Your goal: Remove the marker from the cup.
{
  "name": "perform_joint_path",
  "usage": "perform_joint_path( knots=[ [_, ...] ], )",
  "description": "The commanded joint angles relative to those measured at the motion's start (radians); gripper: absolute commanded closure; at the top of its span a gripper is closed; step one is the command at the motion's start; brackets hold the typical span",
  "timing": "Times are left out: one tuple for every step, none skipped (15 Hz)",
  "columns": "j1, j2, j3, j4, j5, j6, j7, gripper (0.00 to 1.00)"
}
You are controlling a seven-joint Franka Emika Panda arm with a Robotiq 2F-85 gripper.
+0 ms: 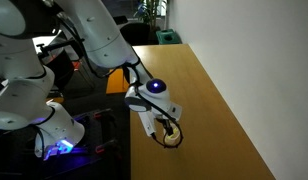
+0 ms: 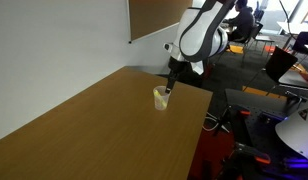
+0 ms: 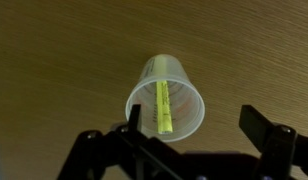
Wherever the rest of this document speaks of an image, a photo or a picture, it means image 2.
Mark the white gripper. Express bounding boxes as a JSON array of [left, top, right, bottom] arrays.
[[163, 42, 205, 95]]

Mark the yellow marker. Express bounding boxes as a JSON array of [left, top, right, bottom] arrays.
[[153, 89, 168, 108]]

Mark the clear plastic cup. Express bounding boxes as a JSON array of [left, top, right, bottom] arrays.
[[152, 85, 172, 112]]

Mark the brown cork board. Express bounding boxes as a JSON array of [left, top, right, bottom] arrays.
[[127, 0, 194, 43]]

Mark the person in dark hoodie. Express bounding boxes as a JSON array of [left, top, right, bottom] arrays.
[[223, 0, 256, 43]]

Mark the black chair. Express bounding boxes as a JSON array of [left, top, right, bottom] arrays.
[[243, 45, 308, 101], [241, 22, 276, 65]]

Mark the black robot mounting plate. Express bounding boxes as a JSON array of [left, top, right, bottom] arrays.
[[224, 87, 308, 180]]

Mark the white table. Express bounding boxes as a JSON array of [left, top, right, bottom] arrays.
[[276, 20, 308, 37]]

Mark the white floor cable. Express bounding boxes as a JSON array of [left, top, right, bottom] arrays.
[[202, 112, 230, 133]]

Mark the black clamp orange handle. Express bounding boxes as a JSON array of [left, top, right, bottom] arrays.
[[223, 104, 252, 135], [223, 142, 272, 175]]

